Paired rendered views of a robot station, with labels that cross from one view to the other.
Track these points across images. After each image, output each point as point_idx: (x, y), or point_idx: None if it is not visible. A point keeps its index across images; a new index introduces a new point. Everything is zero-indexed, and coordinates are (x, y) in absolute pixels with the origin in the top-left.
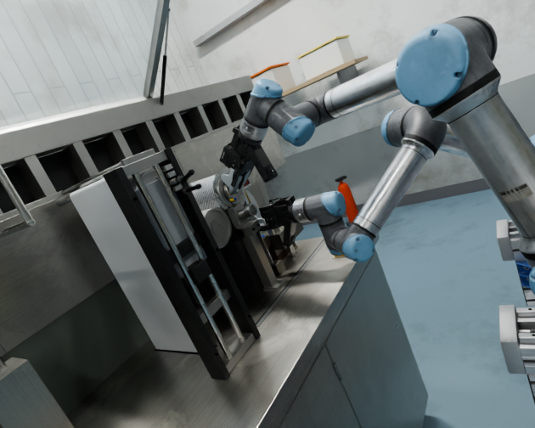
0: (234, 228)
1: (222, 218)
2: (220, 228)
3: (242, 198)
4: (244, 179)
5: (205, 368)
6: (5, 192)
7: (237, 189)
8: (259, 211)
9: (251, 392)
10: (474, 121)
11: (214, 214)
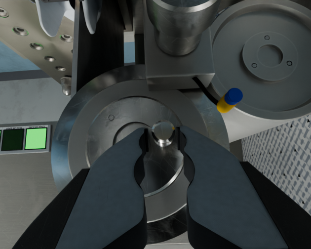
0: (107, 55)
1: (224, 71)
2: (260, 46)
3: (98, 96)
4: (135, 178)
5: None
6: None
7: (167, 136)
8: (46, 20)
9: None
10: None
11: (257, 98)
